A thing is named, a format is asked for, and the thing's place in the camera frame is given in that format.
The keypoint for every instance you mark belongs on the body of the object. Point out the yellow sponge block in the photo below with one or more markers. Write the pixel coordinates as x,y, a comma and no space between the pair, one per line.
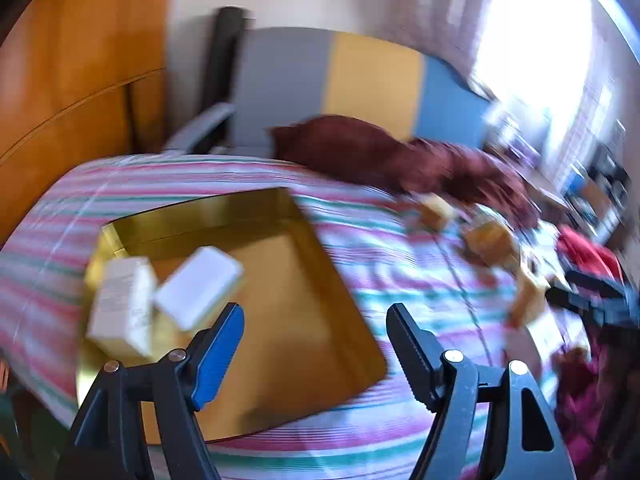
435,212
530,299
493,242

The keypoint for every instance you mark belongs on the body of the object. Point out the wooden side desk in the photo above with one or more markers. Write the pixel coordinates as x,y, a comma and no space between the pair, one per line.
594,200

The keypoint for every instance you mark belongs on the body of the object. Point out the red cloth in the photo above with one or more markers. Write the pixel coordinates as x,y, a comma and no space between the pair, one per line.
587,256

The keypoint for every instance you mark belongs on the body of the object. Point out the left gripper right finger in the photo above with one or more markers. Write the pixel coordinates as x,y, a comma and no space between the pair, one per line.
418,352

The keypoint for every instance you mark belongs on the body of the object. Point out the white flat box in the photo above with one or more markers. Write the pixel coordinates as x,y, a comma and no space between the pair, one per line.
197,285

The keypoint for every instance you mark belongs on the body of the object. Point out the maroon jacket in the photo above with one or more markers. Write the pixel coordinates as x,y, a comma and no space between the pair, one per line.
354,151

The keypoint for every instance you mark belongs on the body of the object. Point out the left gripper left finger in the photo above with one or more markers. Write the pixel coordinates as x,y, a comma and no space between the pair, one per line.
213,354

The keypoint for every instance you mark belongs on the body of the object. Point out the magenta garment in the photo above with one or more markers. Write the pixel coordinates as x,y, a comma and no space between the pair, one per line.
597,405

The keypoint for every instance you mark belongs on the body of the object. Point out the white medicine box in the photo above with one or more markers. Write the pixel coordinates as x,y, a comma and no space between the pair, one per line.
120,322

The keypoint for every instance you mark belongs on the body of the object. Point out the gold rectangular tray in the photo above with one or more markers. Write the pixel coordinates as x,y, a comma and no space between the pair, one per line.
306,347

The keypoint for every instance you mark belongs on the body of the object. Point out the grey yellow blue chair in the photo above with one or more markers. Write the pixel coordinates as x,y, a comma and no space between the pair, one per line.
284,75

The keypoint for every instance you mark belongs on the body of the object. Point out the striped bed sheet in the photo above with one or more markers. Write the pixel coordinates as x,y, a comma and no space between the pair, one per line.
373,240

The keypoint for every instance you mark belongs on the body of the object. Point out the pink floral curtain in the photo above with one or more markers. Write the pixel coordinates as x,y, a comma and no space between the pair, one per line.
447,29

